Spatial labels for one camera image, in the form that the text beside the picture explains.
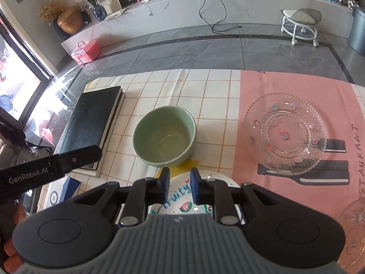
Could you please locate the person's hand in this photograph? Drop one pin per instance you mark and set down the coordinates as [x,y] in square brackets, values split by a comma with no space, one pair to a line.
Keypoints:
[12,214]

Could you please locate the pink storage box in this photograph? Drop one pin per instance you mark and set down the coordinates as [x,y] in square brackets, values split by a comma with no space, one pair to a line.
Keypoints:
[86,52]

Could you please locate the clear glass plate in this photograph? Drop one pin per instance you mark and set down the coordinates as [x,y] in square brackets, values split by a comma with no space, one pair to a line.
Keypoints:
[285,133]
[352,221]

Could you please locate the grey metal trash can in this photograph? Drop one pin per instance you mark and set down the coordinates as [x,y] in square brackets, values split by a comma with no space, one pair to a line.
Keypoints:
[357,35]

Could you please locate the black book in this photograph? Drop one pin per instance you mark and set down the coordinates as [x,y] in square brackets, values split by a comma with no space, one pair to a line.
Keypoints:
[91,123]

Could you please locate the white blue product box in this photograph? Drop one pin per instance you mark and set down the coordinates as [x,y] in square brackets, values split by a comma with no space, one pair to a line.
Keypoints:
[61,190]

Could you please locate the green ceramic bowl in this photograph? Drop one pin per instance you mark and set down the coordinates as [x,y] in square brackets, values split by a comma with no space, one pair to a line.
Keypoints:
[166,136]

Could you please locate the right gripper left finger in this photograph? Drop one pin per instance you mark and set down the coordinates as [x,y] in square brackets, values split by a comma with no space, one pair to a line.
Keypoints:
[142,194]

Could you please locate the dried yellow flowers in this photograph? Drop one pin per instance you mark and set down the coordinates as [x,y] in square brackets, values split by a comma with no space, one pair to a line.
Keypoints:
[50,11]

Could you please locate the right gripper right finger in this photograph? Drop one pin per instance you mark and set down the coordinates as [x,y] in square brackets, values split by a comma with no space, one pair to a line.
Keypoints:
[217,194]

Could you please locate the white photo frame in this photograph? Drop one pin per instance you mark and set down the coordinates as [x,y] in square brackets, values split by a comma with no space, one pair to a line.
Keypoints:
[110,6]

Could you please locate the white fruity painted plate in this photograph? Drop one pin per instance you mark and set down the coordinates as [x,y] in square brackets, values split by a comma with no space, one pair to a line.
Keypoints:
[180,200]

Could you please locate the golden brown vase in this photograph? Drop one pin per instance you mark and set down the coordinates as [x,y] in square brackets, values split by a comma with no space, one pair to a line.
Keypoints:
[71,20]

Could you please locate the white rolling stool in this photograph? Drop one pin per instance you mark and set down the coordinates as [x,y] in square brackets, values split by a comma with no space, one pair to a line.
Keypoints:
[301,25]

